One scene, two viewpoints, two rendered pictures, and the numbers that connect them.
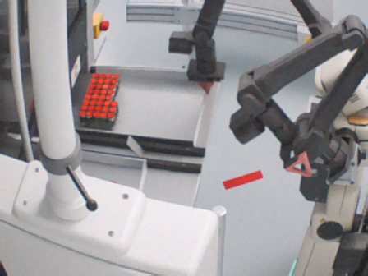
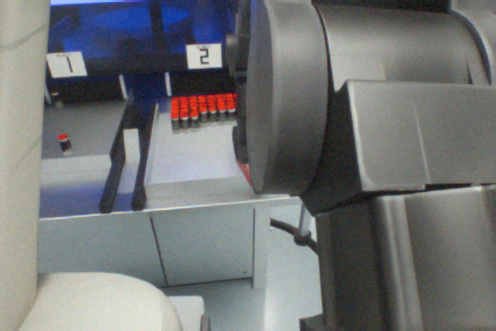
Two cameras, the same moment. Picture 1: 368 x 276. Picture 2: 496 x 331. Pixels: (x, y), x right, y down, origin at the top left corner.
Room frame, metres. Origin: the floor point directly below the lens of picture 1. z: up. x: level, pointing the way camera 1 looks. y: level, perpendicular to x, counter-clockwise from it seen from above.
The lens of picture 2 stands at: (1.79, -0.53, 1.30)
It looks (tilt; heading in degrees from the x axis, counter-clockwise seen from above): 36 degrees down; 70
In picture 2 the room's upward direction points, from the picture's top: straight up
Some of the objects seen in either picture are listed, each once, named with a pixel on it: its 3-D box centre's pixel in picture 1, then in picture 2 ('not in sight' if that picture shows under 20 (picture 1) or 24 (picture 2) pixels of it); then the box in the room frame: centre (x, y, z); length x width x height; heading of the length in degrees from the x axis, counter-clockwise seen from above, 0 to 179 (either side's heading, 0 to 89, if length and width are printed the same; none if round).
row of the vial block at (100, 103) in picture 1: (103, 99); (207, 112); (1.96, 0.22, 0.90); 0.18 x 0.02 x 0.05; 168
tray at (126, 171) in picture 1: (79, 190); (70, 126); (1.63, 0.29, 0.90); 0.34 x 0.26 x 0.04; 78
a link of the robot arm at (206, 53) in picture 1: (203, 48); (254, 94); (1.97, -0.06, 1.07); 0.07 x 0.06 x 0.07; 75
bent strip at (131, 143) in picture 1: (154, 150); (127, 158); (1.76, 0.08, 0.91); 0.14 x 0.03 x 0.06; 77
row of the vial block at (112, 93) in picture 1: (110, 100); (208, 117); (1.96, 0.20, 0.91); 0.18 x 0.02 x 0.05; 168
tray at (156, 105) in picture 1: (140, 103); (211, 138); (1.94, 0.12, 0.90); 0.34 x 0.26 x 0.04; 78
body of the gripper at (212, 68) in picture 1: (206, 62); (254, 129); (1.97, -0.07, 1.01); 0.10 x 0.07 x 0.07; 78
